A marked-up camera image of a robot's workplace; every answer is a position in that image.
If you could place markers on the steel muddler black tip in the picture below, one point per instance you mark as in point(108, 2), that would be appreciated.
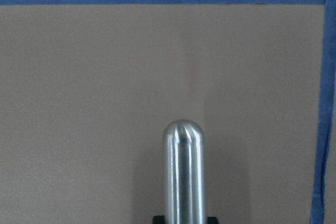
point(184, 173)

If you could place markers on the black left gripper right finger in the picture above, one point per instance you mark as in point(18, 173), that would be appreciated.
point(212, 220)

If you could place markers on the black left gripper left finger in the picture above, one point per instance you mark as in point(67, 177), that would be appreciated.
point(158, 220)

